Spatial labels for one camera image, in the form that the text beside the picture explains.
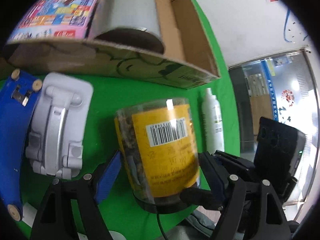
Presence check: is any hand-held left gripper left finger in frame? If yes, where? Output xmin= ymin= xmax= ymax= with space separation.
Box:
xmin=30 ymin=150 xmax=122 ymax=240

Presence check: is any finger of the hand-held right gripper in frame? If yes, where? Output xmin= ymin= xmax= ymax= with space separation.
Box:
xmin=180 ymin=187 xmax=223 ymax=211
xmin=215 ymin=150 xmax=259 ymax=183

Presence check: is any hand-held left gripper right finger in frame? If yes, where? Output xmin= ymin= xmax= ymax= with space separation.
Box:
xmin=199 ymin=152 xmax=293 ymax=240

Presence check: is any white plastic bottle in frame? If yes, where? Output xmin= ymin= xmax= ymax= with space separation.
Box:
xmin=201 ymin=87 xmax=225 ymax=155

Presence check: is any yellow label jar black lid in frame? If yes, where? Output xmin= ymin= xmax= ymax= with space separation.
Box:
xmin=114 ymin=97 xmax=202 ymax=214

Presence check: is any blue stapler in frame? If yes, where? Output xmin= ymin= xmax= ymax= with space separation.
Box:
xmin=0 ymin=69 xmax=43 ymax=222

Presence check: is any cardboard box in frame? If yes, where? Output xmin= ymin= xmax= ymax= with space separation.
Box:
xmin=4 ymin=0 xmax=222 ymax=89

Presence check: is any silver metal tin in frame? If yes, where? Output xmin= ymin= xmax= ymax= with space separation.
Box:
xmin=94 ymin=0 xmax=165 ymax=54

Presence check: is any colourful board game box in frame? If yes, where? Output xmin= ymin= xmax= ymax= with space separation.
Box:
xmin=6 ymin=0 xmax=110 ymax=40

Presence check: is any grey clothing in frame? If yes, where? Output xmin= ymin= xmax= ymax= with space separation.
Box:
xmin=172 ymin=211 xmax=218 ymax=240

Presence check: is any green tablecloth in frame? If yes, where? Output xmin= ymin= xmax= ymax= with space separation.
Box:
xmin=0 ymin=0 xmax=242 ymax=240

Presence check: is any round red door sticker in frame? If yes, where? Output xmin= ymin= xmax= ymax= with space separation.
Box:
xmin=281 ymin=89 xmax=295 ymax=108

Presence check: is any glass door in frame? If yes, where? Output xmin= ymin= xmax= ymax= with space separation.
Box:
xmin=227 ymin=47 xmax=320 ymax=205

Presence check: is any white folding stand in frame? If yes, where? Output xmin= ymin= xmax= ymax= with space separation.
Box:
xmin=25 ymin=72 xmax=94 ymax=180

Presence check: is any thin black cable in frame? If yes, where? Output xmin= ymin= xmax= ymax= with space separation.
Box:
xmin=157 ymin=212 xmax=172 ymax=240

